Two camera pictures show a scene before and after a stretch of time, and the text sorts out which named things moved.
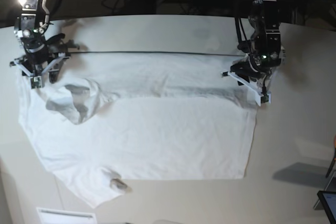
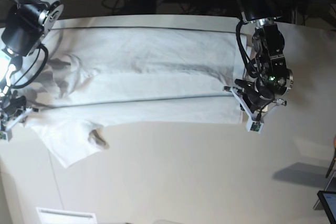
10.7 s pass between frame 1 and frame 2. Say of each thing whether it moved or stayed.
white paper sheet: stayed
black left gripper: moved
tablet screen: stayed
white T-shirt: moved
